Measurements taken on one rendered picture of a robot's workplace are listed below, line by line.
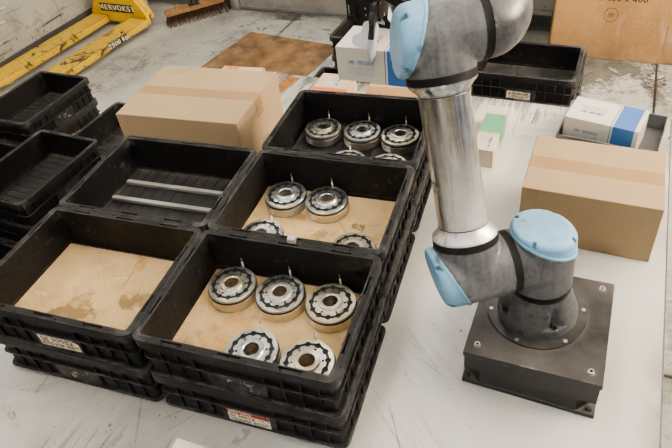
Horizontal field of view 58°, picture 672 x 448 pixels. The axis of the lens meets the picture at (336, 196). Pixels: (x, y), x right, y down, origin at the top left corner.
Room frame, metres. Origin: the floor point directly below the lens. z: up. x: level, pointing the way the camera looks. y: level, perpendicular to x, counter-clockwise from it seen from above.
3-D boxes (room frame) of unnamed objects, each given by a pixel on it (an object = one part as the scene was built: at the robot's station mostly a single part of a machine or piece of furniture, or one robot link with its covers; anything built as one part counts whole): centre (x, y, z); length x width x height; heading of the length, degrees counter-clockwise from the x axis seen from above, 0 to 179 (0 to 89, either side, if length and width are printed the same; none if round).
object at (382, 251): (1.07, 0.05, 0.92); 0.40 x 0.30 x 0.02; 67
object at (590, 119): (1.43, -0.79, 0.75); 0.20 x 0.12 x 0.09; 51
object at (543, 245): (0.77, -0.35, 0.97); 0.13 x 0.12 x 0.14; 96
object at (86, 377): (0.94, 0.53, 0.76); 0.40 x 0.30 x 0.12; 67
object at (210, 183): (1.22, 0.42, 0.87); 0.40 x 0.30 x 0.11; 67
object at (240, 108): (1.68, 0.38, 0.80); 0.40 x 0.30 x 0.20; 68
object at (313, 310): (0.81, 0.04, 0.86); 0.10 x 0.10 x 0.01
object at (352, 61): (1.38, -0.16, 1.09); 0.20 x 0.12 x 0.09; 62
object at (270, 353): (0.72, 0.20, 0.86); 0.10 x 0.10 x 0.01
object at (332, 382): (0.79, 0.17, 0.92); 0.40 x 0.30 x 0.02; 67
